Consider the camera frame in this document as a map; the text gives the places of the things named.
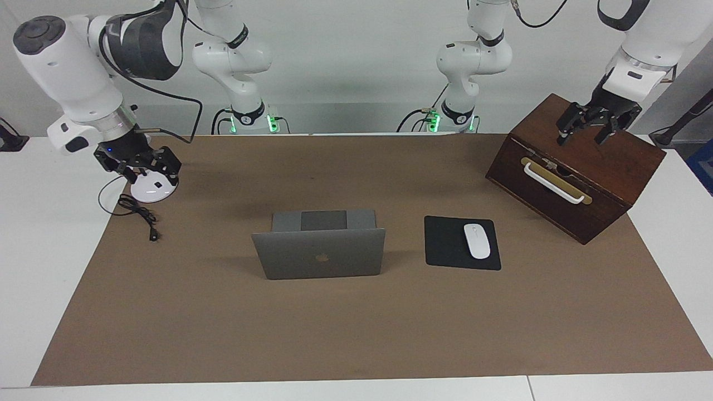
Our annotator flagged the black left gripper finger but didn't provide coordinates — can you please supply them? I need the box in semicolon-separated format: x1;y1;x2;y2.
556;103;584;146
594;110;642;145

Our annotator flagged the grey aluminium laptop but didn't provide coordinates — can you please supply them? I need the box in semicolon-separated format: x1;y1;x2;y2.
251;209;386;280

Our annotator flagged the white desk lamp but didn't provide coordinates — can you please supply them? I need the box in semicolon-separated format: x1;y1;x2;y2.
130;167;179;203

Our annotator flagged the dark brown wooden box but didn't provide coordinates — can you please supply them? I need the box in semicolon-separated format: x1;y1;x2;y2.
485;93;667;246

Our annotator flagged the black stand leg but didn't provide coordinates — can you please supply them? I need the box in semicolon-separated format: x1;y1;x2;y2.
649;89;713;148

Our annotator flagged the blue crate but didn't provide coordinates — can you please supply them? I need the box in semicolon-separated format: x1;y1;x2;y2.
686;139;713;197

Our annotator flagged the black clamp foot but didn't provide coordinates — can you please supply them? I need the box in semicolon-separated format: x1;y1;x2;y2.
0;117;30;152

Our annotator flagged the white computer mouse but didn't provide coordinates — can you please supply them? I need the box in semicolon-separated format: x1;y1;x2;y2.
463;223;491;260

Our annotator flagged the black mouse pad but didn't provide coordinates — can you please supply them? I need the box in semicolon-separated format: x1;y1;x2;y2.
424;216;502;271

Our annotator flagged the brown table mat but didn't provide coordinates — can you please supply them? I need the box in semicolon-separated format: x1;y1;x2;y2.
31;133;713;387

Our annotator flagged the black lamp power cable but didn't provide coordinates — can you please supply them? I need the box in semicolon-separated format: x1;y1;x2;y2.
98;175;162;242

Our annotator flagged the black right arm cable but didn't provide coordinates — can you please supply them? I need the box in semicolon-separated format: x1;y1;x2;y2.
99;0;235;144

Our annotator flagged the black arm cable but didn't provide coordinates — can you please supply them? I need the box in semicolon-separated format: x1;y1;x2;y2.
99;0;235;144
511;0;569;28

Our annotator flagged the black right base cable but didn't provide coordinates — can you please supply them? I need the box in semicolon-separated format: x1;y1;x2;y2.
211;109;235;135

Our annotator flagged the black base cable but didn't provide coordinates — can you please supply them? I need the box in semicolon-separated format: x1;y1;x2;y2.
211;109;235;135
397;84;446;133

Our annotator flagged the white box handle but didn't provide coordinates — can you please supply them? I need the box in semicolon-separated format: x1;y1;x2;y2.
524;162;585;205

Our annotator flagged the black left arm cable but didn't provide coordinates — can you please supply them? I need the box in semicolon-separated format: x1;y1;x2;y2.
511;0;569;28

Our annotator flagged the black left base cable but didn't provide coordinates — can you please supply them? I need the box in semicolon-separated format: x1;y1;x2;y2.
397;84;446;133

